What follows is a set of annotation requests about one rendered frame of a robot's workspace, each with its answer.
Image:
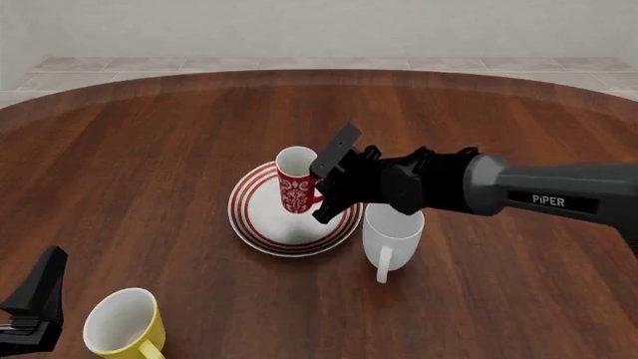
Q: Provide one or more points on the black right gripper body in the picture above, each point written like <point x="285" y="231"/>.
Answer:
<point x="359" y="179"/>

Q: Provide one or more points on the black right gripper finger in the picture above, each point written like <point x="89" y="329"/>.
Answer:
<point x="331" y="209"/>

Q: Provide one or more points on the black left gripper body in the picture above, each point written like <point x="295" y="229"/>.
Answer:
<point x="30" y="334"/>

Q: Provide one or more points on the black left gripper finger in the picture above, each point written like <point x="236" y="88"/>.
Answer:
<point x="45" y="284"/>

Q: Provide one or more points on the red patterned mug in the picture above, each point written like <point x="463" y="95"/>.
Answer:
<point x="295" y="196"/>

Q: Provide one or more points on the grey and black right robot arm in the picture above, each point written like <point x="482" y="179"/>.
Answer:
<point x="548" y="187"/>

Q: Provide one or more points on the white plate with red rings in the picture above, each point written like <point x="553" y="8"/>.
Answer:
<point x="279" y="233"/>

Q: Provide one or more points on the white mug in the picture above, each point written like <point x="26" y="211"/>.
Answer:
<point x="391" y="243"/>

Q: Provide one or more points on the yellow mug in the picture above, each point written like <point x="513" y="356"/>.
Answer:
<point x="155" y="321"/>

